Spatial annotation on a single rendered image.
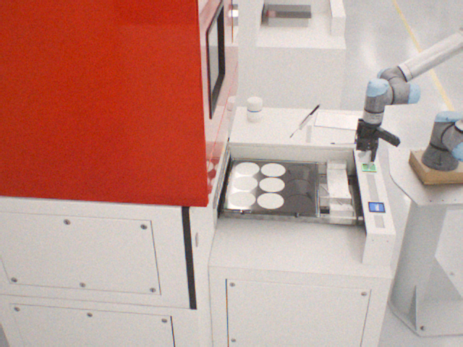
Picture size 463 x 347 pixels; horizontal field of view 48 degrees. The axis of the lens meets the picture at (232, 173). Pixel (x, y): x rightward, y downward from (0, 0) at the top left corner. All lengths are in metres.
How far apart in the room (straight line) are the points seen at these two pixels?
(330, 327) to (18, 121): 1.28
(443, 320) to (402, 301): 0.22
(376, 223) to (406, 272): 0.88
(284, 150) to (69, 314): 1.07
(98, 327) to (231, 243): 0.54
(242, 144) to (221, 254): 0.57
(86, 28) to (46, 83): 0.18
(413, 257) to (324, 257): 0.82
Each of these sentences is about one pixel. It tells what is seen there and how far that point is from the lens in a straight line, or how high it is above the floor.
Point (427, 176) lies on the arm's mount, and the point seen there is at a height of 0.86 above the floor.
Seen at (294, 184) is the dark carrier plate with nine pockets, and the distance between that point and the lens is 2.08.
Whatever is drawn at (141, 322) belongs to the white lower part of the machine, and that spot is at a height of 0.74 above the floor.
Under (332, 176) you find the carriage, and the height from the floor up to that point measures 0.88.
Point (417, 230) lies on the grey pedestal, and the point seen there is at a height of 0.54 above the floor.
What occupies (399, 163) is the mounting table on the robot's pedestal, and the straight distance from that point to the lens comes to 2.45.
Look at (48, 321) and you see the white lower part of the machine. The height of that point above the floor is 0.71.
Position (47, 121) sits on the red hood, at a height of 1.47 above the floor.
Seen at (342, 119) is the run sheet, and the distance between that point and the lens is 2.44.
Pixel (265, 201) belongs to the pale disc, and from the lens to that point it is 1.98.
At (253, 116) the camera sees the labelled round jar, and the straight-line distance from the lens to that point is 2.37.
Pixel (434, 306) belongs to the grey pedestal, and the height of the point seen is 0.01.
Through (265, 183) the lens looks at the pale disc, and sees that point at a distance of 2.07.
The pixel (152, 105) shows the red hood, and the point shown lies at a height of 1.53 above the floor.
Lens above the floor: 2.08
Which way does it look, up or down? 34 degrees down
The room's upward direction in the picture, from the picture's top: 1 degrees counter-clockwise
